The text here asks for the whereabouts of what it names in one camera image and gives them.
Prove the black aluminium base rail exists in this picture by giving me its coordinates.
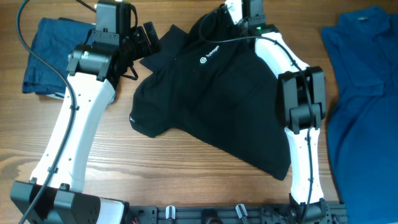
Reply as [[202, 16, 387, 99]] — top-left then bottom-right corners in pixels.
[[130, 202, 348, 224]]

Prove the folded navy blue garment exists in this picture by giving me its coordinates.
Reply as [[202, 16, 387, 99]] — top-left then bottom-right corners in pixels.
[[22, 18, 95, 95]]

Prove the black polo shirt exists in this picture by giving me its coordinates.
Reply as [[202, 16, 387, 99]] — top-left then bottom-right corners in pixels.
[[129, 6, 290, 180]]

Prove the blue polo shirt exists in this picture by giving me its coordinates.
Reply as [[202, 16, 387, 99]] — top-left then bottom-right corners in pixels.
[[321, 6, 397, 223]]

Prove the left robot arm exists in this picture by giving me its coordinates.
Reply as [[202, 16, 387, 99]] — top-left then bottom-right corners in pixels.
[[10, 1, 159, 223]]

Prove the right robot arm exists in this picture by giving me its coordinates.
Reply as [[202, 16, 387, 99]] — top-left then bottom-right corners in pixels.
[[232, 0, 330, 223]]

